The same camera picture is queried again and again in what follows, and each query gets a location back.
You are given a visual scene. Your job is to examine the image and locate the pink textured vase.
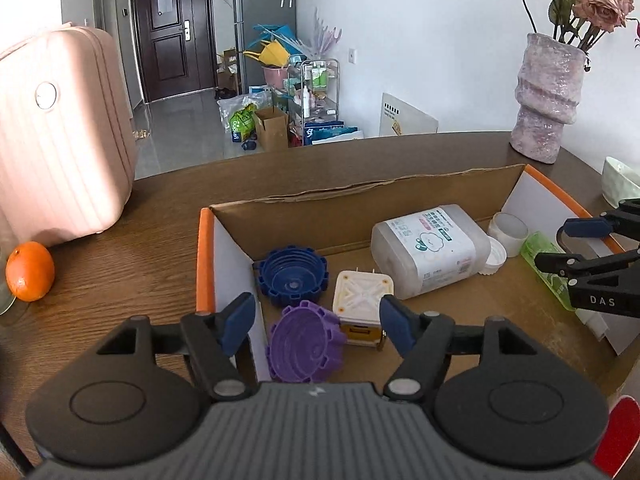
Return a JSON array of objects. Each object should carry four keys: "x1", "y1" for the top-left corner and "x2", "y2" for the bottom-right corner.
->
[{"x1": 510, "y1": 32, "x2": 587, "y2": 165}]

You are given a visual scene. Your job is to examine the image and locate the clear cotton swab container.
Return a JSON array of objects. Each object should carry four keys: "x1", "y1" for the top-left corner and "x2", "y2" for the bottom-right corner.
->
[{"x1": 371, "y1": 204, "x2": 492, "y2": 300}]

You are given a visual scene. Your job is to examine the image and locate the dried pink roses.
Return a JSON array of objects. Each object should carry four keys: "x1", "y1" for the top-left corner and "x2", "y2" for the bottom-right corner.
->
[{"x1": 492, "y1": 0, "x2": 640, "y2": 72}]

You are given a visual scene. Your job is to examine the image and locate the red cardboard box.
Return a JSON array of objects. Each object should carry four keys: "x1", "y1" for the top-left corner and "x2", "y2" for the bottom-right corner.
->
[{"x1": 196, "y1": 164, "x2": 623, "y2": 383}]

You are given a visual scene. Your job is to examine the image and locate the white board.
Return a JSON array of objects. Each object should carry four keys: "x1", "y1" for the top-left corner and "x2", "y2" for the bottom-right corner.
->
[{"x1": 378, "y1": 92, "x2": 440, "y2": 137}]

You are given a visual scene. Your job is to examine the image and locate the blue ridged plastic cap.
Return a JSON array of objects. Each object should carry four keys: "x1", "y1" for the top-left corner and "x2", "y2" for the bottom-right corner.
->
[{"x1": 257, "y1": 245, "x2": 329, "y2": 307}]

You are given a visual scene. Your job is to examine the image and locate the pink suitcase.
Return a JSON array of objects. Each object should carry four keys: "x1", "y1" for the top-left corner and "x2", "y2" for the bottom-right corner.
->
[{"x1": 0, "y1": 24, "x2": 137, "y2": 248}]

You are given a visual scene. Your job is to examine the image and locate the dark brown door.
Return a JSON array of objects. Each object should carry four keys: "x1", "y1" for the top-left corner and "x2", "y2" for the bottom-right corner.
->
[{"x1": 129, "y1": 0, "x2": 217, "y2": 103}]

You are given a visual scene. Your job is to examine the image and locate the green clear plastic packet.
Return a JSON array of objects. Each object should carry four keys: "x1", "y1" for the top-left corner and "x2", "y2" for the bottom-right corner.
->
[{"x1": 520, "y1": 231, "x2": 576, "y2": 312}]

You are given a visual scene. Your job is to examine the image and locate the white and yellow cube box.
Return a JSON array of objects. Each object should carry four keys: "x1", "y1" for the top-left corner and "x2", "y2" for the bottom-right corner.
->
[{"x1": 331, "y1": 270, "x2": 396, "y2": 348}]

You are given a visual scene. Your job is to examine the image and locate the grey refrigerator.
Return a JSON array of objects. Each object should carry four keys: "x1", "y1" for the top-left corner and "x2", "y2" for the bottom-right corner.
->
[{"x1": 232, "y1": 0, "x2": 298, "y2": 91}]

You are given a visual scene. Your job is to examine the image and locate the orange fruit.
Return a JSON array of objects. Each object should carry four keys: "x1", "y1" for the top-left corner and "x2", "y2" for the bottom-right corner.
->
[{"x1": 6, "y1": 241, "x2": 56, "y2": 303}]

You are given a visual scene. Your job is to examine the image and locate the pink plastic basin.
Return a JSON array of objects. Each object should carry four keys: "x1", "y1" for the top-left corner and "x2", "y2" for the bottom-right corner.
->
[{"x1": 262, "y1": 65, "x2": 291, "y2": 89}]

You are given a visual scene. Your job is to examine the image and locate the yellow and blue plastic pile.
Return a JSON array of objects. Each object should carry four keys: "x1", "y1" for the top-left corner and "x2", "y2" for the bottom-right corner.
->
[{"x1": 243, "y1": 24, "x2": 311, "y2": 69}]

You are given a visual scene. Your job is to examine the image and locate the blue and white carton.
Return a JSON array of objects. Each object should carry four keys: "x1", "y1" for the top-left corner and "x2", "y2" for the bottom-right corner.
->
[{"x1": 302, "y1": 120, "x2": 365, "y2": 146}]

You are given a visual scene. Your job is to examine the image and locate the white round plastic cup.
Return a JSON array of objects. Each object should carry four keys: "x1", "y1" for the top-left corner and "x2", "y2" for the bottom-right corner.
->
[{"x1": 487, "y1": 211, "x2": 529, "y2": 259}]

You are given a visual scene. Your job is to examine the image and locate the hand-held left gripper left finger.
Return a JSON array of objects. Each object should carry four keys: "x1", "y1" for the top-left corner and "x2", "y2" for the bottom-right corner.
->
[{"x1": 95, "y1": 292, "x2": 257, "y2": 402}]

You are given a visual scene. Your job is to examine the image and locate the small brown cardboard box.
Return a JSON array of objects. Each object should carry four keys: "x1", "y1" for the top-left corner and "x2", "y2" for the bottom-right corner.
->
[{"x1": 252, "y1": 106, "x2": 290, "y2": 152}]

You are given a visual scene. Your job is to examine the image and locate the lilac plastic hangers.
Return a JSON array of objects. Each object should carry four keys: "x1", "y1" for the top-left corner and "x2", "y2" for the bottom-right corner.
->
[{"x1": 311, "y1": 7, "x2": 344, "y2": 59}]

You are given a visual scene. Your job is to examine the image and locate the green plastic bag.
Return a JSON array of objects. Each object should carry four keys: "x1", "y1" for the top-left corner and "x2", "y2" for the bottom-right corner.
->
[{"x1": 229, "y1": 107, "x2": 259, "y2": 144}]

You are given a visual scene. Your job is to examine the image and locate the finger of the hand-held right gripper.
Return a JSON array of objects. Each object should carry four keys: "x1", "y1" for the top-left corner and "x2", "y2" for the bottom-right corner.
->
[
  {"x1": 557, "y1": 200, "x2": 640, "y2": 239},
  {"x1": 534, "y1": 247, "x2": 640, "y2": 287}
]

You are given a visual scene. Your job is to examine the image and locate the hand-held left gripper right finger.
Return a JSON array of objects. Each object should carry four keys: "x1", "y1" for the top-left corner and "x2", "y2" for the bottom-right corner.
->
[{"x1": 379, "y1": 295, "x2": 541, "y2": 402}]

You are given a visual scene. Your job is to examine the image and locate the metal wire rack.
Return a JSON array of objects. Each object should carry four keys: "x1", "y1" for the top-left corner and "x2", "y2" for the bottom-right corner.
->
[{"x1": 286, "y1": 59, "x2": 341, "y2": 133}]

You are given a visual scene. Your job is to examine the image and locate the red oval object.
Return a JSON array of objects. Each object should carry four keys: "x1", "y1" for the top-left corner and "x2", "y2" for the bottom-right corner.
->
[{"x1": 592, "y1": 395, "x2": 640, "y2": 478}]

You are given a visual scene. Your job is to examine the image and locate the pale green bowl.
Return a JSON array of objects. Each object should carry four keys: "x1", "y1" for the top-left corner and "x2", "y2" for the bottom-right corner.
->
[{"x1": 601, "y1": 156, "x2": 640, "y2": 209}]

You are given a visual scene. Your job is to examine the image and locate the purple ridged plastic cap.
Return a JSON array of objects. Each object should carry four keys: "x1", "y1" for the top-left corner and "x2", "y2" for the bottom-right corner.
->
[{"x1": 267, "y1": 300, "x2": 347, "y2": 384}]

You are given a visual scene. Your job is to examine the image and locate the small white bottle cap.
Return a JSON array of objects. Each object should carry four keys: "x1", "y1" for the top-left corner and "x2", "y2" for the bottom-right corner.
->
[{"x1": 479, "y1": 237, "x2": 507, "y2": 276}]

